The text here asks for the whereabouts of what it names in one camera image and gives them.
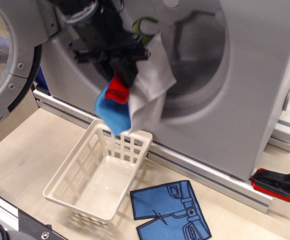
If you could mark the red felt cloth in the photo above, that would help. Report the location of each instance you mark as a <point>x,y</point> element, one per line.
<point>116,91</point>

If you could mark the grey round machine door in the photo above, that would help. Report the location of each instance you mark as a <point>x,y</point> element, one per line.
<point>24,26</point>

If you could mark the red black clamp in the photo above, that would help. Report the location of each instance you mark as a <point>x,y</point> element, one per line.
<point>272,183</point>

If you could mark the green felt cloth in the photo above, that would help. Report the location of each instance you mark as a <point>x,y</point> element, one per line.
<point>139,28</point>

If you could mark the blue felt cloth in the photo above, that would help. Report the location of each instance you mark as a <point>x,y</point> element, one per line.
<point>116,116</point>

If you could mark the black bracket with screw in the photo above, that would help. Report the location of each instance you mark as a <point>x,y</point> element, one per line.
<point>36,229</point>

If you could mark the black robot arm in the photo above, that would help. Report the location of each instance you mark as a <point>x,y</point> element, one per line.
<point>64,6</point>

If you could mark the cream plastic laundry basket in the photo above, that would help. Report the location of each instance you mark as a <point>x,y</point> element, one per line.
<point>95,177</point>

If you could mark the blue felt jeans shorts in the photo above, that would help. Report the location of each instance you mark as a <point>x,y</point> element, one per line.
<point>173,212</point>

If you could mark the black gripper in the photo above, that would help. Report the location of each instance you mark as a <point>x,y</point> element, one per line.
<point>101,37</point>

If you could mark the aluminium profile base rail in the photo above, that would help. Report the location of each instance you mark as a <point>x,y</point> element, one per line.
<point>239,190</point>

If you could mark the white felt cloth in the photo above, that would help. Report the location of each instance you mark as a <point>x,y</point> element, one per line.
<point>148,93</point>

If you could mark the grey toy washing machine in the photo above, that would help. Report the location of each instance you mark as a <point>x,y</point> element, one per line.
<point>231,62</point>

